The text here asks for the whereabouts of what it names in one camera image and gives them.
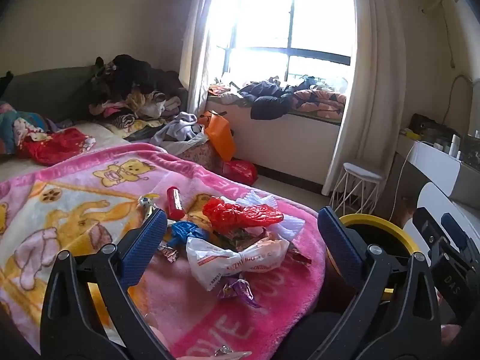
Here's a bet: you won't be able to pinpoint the red patterned cloth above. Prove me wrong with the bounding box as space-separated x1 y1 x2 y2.
16 127 96 166

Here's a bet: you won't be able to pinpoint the white foam net sleeve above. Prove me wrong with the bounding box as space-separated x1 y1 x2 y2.
235 191 305 242

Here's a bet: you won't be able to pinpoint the white cosmetic bottle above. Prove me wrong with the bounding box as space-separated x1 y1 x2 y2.
449 134 461 158

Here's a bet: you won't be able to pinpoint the cream curtain right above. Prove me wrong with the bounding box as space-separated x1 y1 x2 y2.
321 0 407 195

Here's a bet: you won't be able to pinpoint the pink cartoon bear blanket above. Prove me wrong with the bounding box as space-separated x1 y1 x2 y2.
1 144 326 359

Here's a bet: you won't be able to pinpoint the red cylindrical tube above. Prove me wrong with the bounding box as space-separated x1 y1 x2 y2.
167 187 185 221

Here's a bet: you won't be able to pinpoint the dark window frame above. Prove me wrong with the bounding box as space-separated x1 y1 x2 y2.
211 0 356 81

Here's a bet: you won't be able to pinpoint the white petal shaped cabinet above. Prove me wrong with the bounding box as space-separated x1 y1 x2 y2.
400 182 479 254

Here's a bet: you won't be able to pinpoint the red plastic bag on floor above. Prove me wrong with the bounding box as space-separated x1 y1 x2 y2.
221 160 258 186

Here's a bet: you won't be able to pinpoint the white printed plastic bag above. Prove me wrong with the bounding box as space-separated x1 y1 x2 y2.
185 237 290 291

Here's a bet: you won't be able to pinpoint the green black snack packet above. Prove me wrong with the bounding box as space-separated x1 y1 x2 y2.
213 228 267 252

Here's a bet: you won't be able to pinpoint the white wire frame stool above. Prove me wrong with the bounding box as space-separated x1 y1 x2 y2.
329 162 384 216

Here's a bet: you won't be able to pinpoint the orange patterned quilt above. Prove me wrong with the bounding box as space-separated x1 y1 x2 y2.
291 89 347 123

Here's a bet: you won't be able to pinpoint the white power cable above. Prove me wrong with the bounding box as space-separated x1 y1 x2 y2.
387 142 418 223

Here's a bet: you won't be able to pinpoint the dark bag on dresser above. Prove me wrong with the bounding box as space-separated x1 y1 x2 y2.
408 113 460 146

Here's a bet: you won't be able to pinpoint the white dressing table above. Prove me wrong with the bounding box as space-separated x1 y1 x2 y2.
396 135 480 211

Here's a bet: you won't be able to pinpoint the dark blue jacket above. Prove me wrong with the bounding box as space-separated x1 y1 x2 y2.
239 80 293 120

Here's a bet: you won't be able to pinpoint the blue plastic bag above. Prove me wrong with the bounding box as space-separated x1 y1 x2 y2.
167 221 209 249

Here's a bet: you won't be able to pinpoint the floral laundry basket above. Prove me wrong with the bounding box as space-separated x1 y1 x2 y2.
177 141 219 172

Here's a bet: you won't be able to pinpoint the lavender grey garment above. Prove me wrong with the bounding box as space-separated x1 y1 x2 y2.
150 111 203 146

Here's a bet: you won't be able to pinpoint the orange paper bag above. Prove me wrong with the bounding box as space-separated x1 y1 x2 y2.
199 111 236 162

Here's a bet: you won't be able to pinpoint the cream curtain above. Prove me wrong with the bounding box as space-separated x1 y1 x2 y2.
321 0 407 195
179 0 212 115

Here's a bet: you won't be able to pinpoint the purple snack wrapper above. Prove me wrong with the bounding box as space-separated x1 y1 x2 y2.
217 275 261 309

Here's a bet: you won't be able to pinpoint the yellow rimmed black trash bin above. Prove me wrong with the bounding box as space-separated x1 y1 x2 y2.
318 208 420 290

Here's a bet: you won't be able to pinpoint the colourful clothes at bed head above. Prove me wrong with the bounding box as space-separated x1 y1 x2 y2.
0 101 50 156

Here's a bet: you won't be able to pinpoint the yellow silver snack wrapper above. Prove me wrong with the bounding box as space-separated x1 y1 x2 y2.
138 193 160 221

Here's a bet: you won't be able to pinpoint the small red candy wrapper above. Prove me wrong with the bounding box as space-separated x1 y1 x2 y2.
157 241 178 263

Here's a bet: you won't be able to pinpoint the red plastic bag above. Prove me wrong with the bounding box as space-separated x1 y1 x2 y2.
221 160 258 186
202 197 284 234

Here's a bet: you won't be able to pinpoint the pile of clothes on bed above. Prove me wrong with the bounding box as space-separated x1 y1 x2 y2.
89 55 188 141

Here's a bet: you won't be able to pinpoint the cream curtain left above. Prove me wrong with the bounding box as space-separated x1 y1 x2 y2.
179 0 212 115

